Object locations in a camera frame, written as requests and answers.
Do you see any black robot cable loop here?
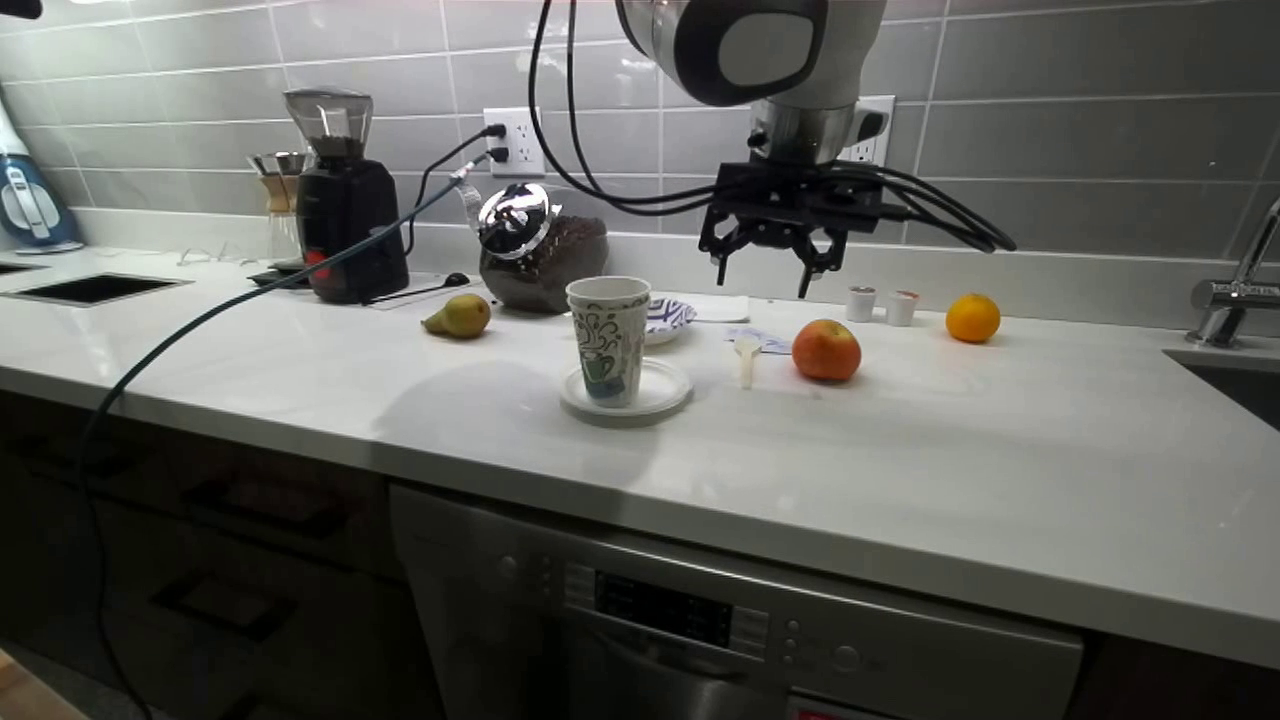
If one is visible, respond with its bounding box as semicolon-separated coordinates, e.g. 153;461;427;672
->
526;0;729;222

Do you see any glass with utensils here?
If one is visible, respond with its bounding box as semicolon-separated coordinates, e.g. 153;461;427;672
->
245;146;318;265

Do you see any stainless steel dishwasher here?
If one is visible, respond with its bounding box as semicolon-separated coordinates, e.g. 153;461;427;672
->
390;479;1093;720

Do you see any orange fruit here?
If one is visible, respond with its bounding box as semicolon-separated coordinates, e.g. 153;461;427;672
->
944;289;1005;349

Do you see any yellow-green pear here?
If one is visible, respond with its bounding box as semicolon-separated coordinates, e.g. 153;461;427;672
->
421;289;498;346

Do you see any red apple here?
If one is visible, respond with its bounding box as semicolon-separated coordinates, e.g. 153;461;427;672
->
789;315;870;387

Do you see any white saucer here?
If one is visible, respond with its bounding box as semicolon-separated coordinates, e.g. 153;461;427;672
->
556;355;702;424

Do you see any kitchen sink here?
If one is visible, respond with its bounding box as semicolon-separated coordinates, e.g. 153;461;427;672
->
1159;338;1280;436

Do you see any blue patterned paper bowl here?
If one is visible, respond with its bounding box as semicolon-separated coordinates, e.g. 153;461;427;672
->
641;292;704;351

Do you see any chrome faucet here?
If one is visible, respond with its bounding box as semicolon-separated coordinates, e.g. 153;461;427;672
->
1183;196;1280;351

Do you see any short black power cable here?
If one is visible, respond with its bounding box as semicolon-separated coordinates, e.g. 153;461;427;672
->
403;122;514;256

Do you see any white wall outlet with plugs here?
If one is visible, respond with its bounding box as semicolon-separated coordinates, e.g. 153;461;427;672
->
479;105;550;179

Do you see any black round kettle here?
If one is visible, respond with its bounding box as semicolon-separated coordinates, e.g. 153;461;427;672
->
472;179;611;320

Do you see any black coffee grinder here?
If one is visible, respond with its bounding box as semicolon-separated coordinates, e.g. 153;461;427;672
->
280;85;411;310

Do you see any blue and white appliance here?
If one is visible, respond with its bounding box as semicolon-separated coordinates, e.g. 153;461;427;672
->
0;95;90;256

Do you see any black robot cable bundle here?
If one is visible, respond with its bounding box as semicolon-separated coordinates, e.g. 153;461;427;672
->
871;162;1021;256

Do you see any long black power cable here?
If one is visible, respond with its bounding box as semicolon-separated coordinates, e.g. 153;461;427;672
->
75;146;514;720

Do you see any patterned paper cup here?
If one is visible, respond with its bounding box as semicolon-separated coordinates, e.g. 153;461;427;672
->
566;272;656;405

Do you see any dark cabinet drawer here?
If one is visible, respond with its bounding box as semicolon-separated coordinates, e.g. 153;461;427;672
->
92;432;400;583
92;514;444;720

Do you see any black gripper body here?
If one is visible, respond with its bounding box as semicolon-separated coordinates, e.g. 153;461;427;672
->
702;155;887;240

